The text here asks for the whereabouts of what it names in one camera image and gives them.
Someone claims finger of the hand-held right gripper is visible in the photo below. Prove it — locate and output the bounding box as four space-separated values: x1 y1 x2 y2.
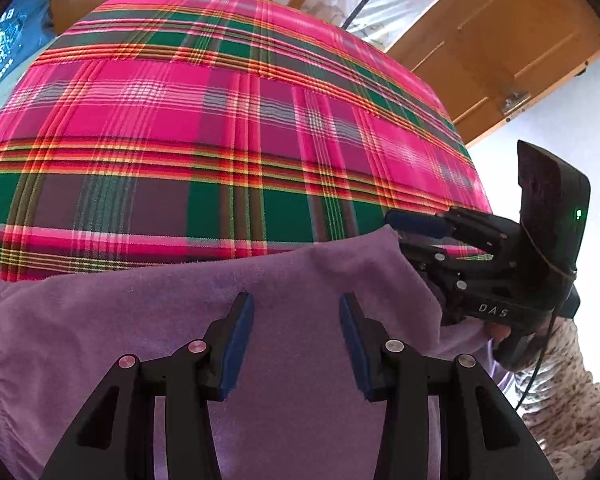
399 242 491 326
385 207 517 261

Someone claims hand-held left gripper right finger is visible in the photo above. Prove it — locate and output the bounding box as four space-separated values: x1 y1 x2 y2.
339 292 561 480

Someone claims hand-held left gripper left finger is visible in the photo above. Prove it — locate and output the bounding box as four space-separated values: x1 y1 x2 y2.
40 292 256 480

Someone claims purple sweater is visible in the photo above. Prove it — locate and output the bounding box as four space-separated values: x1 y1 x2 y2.
0 224 518 480

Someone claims person's right forearm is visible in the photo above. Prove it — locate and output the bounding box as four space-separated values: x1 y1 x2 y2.
500 317 600 476

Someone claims person's right hand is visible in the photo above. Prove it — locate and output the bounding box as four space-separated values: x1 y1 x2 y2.
482 321 512 345

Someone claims pink plaid bed sheet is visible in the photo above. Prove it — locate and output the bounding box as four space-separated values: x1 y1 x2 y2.
0 0 493 283

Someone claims wooden door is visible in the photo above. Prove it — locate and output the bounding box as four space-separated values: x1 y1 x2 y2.
385 0 600 148

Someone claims blue tote bag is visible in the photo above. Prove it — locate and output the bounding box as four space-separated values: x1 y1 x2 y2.
0 0 56 106

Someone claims metal door handle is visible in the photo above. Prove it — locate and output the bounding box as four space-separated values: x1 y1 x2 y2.
499 87 531 122

